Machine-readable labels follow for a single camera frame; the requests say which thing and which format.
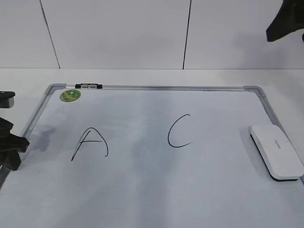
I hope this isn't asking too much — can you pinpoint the white rectangular board eraser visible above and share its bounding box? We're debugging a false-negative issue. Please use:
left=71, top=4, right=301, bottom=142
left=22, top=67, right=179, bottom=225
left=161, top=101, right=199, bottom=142
left=250, top=124, right=304, bottom=181

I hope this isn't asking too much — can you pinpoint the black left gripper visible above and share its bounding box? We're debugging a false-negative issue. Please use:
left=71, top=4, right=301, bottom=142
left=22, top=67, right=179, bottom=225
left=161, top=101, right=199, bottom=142
left=0, top=91, right=29, bottom=171

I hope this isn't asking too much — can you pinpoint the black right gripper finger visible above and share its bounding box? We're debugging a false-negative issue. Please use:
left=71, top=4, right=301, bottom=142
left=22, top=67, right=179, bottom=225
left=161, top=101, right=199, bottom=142
left=266, top=0, right=304, bottom=42

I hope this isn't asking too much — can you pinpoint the white board with grey frame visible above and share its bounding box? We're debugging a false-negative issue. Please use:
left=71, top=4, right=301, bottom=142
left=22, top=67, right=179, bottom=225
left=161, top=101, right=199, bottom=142
left=0, top=84, right=304, bottom=228

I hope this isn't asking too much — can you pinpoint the round green magnet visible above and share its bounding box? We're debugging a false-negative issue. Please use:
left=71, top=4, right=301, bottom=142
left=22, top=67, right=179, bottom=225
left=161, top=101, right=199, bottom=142
left=59, top=89, right=81, bottom=102

